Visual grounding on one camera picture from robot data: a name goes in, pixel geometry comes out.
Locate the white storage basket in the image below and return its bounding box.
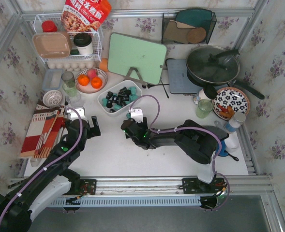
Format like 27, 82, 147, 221
98, 80, 142, 116

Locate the grey blue oven mitt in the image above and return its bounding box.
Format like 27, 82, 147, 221
201, 126, 239, 161

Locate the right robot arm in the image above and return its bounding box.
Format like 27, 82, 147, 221
120, 117, 229, 184

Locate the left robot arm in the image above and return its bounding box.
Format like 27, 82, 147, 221
0, 116, 101, 232

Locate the white coffee cup black lid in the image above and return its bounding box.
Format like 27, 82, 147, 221
73, 32, 93, 55

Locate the clear glass tumbler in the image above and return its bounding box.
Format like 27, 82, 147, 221
67, 92, 84, 108

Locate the fruit bowl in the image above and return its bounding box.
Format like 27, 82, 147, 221
75, 68, 108, 93

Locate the red striped towel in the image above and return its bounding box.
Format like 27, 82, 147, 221
19, 101, 64, 159

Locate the right orange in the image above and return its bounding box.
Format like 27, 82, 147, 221
90, 76, 103, 89

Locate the orange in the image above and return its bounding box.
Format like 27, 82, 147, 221
90, 76, 103, 89
77, 74, 90, 86

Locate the green glass tumbler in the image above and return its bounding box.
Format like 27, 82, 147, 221
62, 83, 77, 97

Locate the white round strainer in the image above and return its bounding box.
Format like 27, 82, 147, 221
43, 90, 62, 108

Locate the left orange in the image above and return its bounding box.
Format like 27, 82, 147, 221
77, 74, 90, 86

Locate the pink peach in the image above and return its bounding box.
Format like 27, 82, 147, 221
87, 69, 97, 79

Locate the grey glass tumbler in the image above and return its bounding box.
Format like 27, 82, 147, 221
61, 71, 75, 88

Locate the clear lidded container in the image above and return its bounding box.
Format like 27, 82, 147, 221
42, 69, 63, 91

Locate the orange sponge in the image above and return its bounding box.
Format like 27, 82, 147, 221
99, 58, 109, 72

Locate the grey induction cooker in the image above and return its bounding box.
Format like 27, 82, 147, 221
165, 58, 202, 94

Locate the egg tray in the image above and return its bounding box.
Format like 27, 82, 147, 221
47, 61, 99, 72

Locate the green glass cup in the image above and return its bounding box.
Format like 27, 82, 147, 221
195, 99, 213, 118

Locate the green cutting board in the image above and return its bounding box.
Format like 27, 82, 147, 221
108, 33, 167, 85

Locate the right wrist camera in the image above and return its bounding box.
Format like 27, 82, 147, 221
129, 107, 143, 123

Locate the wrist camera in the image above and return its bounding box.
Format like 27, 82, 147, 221
66, 107, 87, 121
129, 107, 143, 123

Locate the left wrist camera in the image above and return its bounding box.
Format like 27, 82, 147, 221
66, 107, 87, 121

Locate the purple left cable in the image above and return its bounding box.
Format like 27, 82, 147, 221
0, 107, 84, 230

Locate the white wire rack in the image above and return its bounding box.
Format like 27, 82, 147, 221
32, 13, 102, 62

